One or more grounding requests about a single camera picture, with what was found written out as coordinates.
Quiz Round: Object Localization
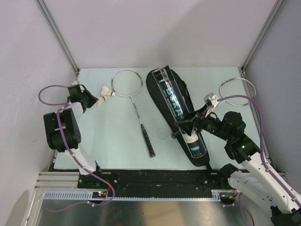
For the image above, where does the badminton racket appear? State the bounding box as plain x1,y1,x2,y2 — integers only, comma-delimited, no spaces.
219,78,256,107
111,68,156,158

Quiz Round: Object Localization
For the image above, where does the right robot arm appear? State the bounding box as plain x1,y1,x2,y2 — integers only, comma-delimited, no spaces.
176,108,301,226

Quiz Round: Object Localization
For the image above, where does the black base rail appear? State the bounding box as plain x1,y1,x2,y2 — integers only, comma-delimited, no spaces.
77,169,231,197

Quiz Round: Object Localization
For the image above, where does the white shuttlecock by racket head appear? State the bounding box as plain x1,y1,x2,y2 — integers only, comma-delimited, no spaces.
101,86,116,97

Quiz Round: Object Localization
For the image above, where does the right badminton racket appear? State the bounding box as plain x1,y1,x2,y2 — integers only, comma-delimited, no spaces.
219,78,256,107

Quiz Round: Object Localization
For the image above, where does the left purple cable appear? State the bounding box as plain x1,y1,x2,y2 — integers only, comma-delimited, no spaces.
38,85,116,201

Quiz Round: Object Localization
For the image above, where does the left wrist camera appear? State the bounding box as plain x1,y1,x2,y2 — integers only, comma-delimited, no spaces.
72,81,85,92

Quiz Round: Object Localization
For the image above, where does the left badminton racket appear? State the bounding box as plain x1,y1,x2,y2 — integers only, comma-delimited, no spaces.
111,68,156,158

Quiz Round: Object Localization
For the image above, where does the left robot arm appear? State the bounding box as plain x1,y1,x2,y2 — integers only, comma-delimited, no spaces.
38,84,104,188

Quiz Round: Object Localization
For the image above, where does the black shuttlecock tube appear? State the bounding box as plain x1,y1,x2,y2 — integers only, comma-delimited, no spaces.
152,65,207,159

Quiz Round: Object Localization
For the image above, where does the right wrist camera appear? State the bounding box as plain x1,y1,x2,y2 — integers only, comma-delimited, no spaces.
204,93,218,109

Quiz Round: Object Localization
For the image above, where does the white shuttlecock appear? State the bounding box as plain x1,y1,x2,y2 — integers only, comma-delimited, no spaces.
101,86,116,97
95,97,106,106

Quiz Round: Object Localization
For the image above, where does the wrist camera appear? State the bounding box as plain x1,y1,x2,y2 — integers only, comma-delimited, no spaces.
72,81,85,92
204,93,218,109

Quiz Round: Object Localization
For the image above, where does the white slotted cable duct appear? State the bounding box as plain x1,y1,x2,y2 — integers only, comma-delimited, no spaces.
44,190,238,202

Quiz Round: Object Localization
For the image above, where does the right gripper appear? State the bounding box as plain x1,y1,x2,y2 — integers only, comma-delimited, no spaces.
176,103,232,142

